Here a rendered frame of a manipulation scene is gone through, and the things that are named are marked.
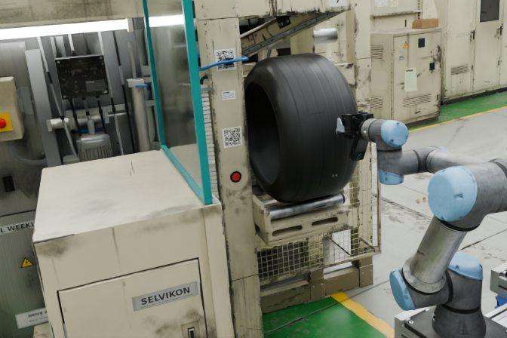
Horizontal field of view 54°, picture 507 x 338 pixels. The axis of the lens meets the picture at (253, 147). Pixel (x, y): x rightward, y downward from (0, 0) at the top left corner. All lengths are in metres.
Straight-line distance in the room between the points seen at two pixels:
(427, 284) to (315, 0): 1.31
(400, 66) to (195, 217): 5.55
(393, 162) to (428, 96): 5.45
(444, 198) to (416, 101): 5.63
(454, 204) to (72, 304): 0.84
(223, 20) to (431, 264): 1.06
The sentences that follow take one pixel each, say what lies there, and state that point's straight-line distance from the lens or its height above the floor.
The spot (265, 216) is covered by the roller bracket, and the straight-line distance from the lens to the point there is 1.90.
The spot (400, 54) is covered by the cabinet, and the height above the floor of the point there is 0.98.
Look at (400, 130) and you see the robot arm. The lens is 1.50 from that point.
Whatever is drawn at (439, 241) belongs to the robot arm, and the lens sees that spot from 1.31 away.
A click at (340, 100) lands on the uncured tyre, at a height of 1.34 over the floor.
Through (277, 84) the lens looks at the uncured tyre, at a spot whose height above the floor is 1.41.
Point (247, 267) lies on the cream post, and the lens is 2.09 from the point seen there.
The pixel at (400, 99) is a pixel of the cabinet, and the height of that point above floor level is 0.41.
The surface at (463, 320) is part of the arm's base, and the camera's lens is 1.62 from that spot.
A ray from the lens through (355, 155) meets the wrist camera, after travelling 1.69.
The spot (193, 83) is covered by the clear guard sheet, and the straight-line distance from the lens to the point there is 1.05.
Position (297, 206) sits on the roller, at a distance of 1.99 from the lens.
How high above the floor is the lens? 1.69
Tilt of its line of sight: 16 degrees down
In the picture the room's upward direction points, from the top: 4 degrees counter-clockwise
